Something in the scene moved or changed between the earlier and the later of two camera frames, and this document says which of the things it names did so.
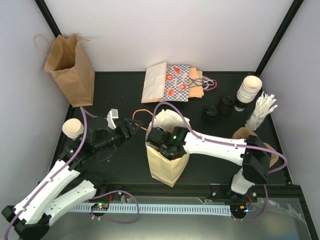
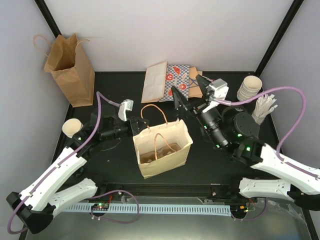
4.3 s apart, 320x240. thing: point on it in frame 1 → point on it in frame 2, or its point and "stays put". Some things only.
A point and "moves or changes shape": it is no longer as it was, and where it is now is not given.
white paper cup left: [73, 128] stays put
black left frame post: [48, 17] stays put
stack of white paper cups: [249, 89] stays put
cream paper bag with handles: [168, 170] moves or changes shape
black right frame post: [287, 21] stays put
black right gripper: [167, 155] → [195, 110]
